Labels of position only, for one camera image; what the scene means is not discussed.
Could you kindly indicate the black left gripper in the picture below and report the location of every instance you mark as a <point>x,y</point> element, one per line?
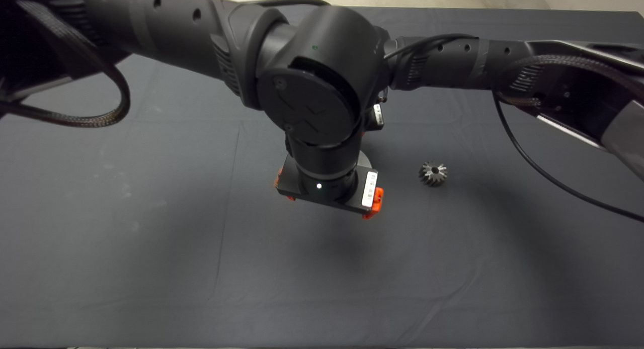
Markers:
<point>367,190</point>

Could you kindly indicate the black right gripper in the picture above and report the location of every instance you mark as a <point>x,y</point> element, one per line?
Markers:
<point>378,116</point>

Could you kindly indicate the round metal plate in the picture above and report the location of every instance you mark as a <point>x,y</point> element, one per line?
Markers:
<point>366,162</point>

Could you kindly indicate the dark table cloth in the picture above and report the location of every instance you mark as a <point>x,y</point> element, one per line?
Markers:
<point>322,288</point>

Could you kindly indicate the larger steel bevel gear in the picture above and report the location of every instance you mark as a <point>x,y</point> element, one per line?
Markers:
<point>432,173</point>

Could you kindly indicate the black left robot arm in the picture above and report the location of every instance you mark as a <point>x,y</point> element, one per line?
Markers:
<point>322,87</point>

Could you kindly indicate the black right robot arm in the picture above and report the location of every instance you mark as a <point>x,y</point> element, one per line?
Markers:
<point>453,62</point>

